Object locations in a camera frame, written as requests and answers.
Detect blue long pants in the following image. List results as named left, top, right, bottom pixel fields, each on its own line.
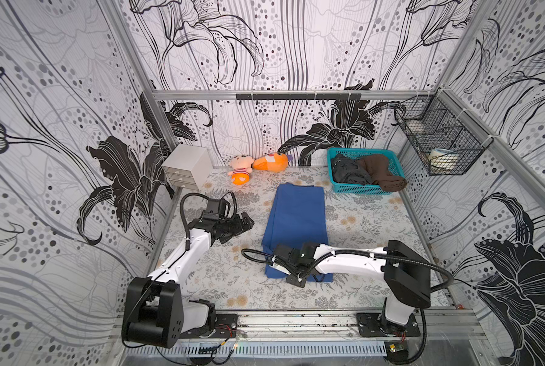
left=261, top=182, right=335, bottom=283

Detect orange fish plush toy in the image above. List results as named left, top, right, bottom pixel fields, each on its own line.
left=252, top=152, right=293, bottom=172

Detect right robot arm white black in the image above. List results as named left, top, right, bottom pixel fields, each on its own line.
left=264, top=240, right=454, bottom=329

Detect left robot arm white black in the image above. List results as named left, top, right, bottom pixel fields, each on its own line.
left=121, top=192, right=254, bottom=349

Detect pink pig plush toy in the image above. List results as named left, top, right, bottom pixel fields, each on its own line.
left=228, top=155, right=255, bottom=185

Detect white mini drawer cabinet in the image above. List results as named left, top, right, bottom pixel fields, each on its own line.
left=162, top=144, right=213, bottom=191

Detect dark grey folded garment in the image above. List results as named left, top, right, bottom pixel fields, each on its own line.
left=330, top=153, right=372, bottom=185

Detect teal plastic basket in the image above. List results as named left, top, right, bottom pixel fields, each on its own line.
left=327, top=148, right=408, bottom=195

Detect brown folded garment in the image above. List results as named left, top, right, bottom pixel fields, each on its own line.
left=356, top=154, right=408, bottom=192

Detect aluminium front rail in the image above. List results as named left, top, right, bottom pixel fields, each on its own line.
left=109, top=310, right=486, bottom=343

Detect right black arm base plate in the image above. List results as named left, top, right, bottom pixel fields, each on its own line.
left=356, top=312, right=421, bottom=338

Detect white slotted cable duct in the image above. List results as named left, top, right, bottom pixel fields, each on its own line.
left=129, top=340, right=387, bottom=358

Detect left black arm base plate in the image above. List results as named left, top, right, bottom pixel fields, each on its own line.
left=180, top=314, right=238, bottom=339

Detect white item in wire basket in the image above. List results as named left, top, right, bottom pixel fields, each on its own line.
left=428, top=148, right=459, bottom=171

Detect black wire wall basket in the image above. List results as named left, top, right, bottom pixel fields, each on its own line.
left=394, top=95, right=493, bottom=175

